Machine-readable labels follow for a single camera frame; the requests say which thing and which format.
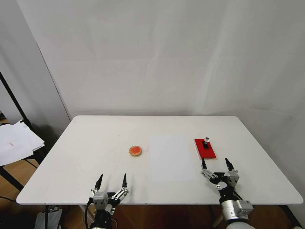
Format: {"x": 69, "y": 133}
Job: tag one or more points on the red rectangular ink pad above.
{"x": 205, "y": 150}

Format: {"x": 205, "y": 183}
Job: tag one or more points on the white paper sheet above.
{"x": 170, "y": 158}

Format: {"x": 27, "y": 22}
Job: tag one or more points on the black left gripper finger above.
{"x": 98, "y": 183}
{"x": 122, "y": 190}

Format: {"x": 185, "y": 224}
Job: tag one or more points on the round tan red ink pad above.
{"x": 135, "y": 151}

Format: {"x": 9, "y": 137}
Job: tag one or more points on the black stamp with silver knob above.
{"x": 206, "y": 143}

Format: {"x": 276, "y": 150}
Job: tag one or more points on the stack of white papers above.
{"x": 14, "y": 143}

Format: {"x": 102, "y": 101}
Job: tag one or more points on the black stand pole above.
{"x": 16, "y": 102}

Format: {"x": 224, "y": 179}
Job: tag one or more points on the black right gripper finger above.
{"x": 229, "y": 165}
{"x": 206, "y": 173}

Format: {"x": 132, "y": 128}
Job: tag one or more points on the grey box on floor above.
{"x": 48, "y": 219}

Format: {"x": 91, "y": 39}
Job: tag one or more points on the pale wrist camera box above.
{"x": 100, "y": 198}
{"x": 232, "y": 177}

